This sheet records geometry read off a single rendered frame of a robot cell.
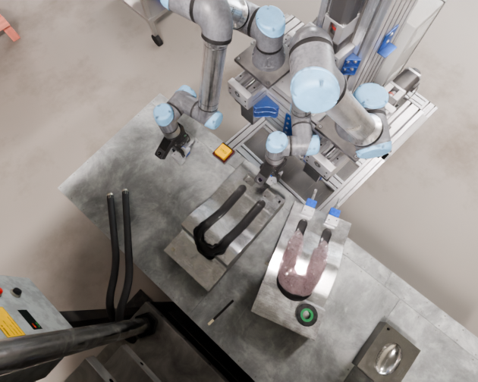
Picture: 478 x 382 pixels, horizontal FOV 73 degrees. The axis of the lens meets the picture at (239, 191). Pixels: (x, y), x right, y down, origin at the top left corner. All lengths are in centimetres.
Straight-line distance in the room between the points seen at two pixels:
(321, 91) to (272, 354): 103
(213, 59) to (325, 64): 40
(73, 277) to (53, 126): 123
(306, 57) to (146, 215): 102
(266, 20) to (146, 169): 85
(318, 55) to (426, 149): 203
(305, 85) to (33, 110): 268
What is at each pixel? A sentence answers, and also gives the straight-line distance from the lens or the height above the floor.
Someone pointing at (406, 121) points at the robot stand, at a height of 94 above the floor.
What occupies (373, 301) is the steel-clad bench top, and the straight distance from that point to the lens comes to 151.
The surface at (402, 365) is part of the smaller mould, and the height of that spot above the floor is 87.
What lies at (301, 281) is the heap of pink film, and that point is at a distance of 134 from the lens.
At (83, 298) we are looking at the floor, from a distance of 250.
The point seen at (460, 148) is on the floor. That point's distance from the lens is 293.
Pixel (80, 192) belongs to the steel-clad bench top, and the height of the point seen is 80.
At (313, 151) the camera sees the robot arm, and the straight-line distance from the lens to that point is 121.
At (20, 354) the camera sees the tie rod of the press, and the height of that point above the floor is 161.
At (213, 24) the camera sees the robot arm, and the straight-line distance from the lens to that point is 105.
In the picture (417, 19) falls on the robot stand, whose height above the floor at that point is 123.
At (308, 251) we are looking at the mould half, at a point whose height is 89.
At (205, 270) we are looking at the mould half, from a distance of 139.
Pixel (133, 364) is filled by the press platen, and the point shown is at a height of 104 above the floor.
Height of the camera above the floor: 223
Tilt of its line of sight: 71 degrees down
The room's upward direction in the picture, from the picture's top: 7 degrees counter-clockwise
